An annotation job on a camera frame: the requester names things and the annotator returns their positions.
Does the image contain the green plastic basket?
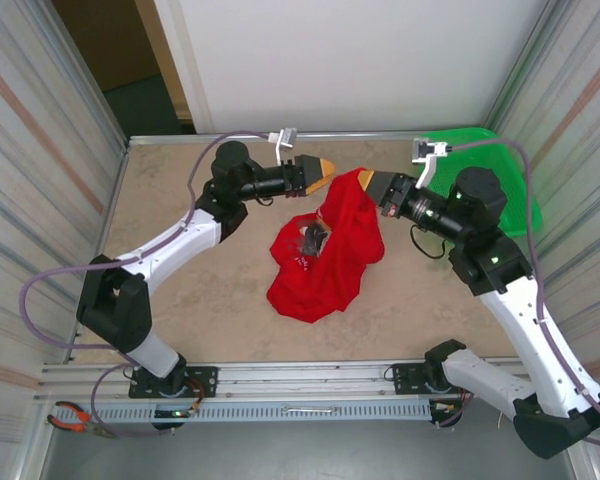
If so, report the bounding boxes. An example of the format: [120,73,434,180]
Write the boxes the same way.
[419,127,543,239]

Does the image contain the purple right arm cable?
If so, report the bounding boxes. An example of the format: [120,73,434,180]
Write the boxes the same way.
[447,139,600,446]

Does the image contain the aluminium table side rail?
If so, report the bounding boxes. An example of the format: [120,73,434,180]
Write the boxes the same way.
[67,141,132,364]

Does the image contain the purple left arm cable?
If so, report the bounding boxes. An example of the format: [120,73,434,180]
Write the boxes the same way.
[19,130,281,440]

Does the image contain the small silver wrench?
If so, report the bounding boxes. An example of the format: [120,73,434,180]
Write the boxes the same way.
[281,405,340,415]

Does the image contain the grey slotted cable duct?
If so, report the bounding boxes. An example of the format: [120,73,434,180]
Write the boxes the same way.
[87,402,434,424]

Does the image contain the red t-shirt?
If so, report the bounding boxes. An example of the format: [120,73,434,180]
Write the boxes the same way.
[266,167,385,324]

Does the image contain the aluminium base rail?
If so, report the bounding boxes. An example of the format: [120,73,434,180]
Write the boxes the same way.
[32,357,531,404]

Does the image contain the small circuit board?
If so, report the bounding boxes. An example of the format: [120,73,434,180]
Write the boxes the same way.
[429,401,465,417]
[152,407,201,420]

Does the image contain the white door frame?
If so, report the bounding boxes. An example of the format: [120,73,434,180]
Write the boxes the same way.
[152,0,215,135]

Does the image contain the aluminium table end rail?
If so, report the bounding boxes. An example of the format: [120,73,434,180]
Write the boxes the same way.
[127,130,486,146]

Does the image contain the orange-handled pliers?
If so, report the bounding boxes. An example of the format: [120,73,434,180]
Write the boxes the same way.
[47,401,117,440]

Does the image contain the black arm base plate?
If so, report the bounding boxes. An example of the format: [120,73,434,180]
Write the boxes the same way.
[390,360,483,396]
[128,366,219,400]

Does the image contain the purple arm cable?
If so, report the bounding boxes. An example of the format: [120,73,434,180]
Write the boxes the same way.
[447,139,600,446]
[19,130,281,440]

